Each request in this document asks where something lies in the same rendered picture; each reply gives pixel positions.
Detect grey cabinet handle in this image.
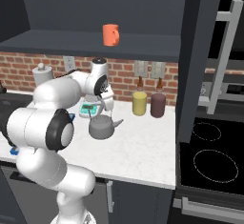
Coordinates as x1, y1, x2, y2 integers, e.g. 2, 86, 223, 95
106, 179, 115, 214

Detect grey microwave handle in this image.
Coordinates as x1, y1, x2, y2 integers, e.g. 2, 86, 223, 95
206, 0, 244, 115

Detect black appliance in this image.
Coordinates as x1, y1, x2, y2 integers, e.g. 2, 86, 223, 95
0, 80, 34, 148

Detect purple bottle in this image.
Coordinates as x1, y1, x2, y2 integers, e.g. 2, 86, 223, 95
150, 77, 168, 119

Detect grey oven handle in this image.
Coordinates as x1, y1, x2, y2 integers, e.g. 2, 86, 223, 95
173, 196, 244, 224

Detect dark wall cabinet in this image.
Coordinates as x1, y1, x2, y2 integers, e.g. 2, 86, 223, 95
0, 0, 192, 64

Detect grey kettle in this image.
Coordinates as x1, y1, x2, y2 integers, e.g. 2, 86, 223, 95
88, 108, 125, 141

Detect white canister with knob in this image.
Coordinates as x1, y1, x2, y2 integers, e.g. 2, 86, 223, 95
31, 62, 53, 88

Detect dark base cabinet door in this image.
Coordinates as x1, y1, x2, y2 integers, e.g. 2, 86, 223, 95
112, 179, 174, 224

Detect black microwave oven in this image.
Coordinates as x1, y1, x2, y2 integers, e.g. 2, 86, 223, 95
199, 0, 244, 115

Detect white wall outlet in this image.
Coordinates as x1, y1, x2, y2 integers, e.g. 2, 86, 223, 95
62, 55, 77, 71

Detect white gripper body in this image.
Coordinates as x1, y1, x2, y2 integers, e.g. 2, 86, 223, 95
98, 87, 115, 112

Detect yellow bottle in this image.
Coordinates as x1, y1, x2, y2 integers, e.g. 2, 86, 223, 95
132, 75, 149, 117

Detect orange mug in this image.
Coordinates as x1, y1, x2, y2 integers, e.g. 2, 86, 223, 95
102, 23, 121, 48

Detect black hob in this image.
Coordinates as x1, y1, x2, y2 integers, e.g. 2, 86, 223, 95
175, 115, 244, 197

